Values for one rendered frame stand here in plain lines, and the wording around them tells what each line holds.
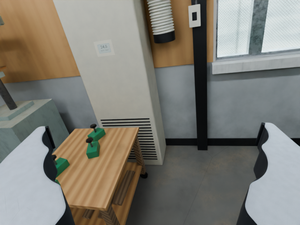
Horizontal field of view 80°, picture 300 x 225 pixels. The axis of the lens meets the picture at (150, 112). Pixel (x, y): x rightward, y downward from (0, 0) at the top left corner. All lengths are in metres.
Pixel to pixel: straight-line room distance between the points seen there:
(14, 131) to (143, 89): 1.03
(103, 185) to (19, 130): 0.93
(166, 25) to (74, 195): 1.15
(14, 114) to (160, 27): 1.37
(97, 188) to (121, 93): 0.70
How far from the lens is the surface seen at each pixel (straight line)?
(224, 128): 1.86
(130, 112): 1.47
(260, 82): 1.70
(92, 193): 1.07
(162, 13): 1.31
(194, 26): 1.39
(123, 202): 1.41
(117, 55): 1.31
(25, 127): 1.78
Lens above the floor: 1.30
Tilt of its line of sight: 30 degrees down
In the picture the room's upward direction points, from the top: 11 degrees counter-clockwise
